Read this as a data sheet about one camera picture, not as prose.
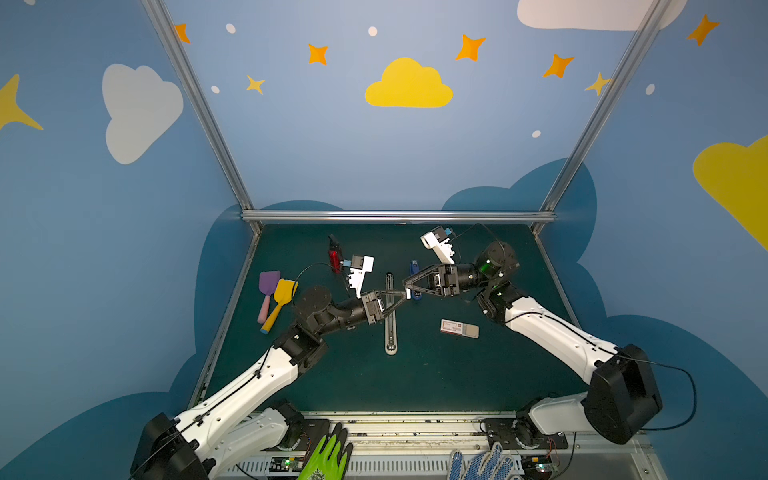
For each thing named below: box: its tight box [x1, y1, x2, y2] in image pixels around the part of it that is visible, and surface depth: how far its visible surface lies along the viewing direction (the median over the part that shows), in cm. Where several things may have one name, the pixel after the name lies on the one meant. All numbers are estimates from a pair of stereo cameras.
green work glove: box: [298, 422, 354, 480], surface depth 71 cm
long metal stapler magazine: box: [384, 272, 397, 356], surface depth 92 cm
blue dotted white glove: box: [447, 442, 522, 480], surface depth 71 cm
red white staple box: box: [440, 318, 480, 339], surface depth 95 cm
